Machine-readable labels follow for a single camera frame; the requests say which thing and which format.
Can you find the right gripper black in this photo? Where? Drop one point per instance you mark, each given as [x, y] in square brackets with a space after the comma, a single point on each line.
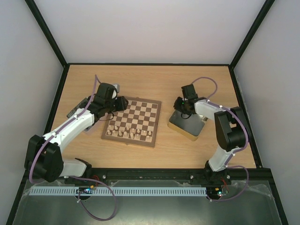
[179, 105]

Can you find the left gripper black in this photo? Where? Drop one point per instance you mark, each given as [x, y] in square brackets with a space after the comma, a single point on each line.
[122, 106]

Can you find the light chess pawn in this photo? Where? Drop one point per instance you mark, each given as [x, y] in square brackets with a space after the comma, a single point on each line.
[115, 133]

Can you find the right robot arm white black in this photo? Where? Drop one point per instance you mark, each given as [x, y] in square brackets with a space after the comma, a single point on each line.
[231, 134]

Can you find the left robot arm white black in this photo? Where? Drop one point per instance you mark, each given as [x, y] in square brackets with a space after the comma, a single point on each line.
[44, 153]

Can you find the gold tin with light pieces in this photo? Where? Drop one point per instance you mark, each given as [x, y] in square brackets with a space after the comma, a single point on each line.
[189, 127]

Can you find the wooden chess board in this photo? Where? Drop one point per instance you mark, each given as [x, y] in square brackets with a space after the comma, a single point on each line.
[140, 114]

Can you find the silver tin with dark pieces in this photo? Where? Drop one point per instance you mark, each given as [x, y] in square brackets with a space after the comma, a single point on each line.
[80, 119]

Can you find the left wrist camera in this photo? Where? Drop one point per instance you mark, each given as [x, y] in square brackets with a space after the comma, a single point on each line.
[117, 87]

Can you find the black aluminium frame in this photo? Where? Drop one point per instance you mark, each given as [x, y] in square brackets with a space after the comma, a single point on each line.
[250, 34]

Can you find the light blue cable duct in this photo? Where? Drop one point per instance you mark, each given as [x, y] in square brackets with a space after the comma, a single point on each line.
[119, 191]

